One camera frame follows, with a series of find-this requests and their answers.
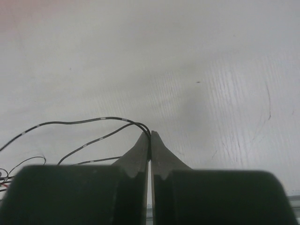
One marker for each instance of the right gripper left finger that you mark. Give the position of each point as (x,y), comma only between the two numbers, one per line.
(80,194)

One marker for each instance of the aluminium mounting rail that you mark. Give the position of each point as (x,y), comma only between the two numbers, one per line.
(294,202)

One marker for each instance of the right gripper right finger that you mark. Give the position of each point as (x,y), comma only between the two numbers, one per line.
(185,196)

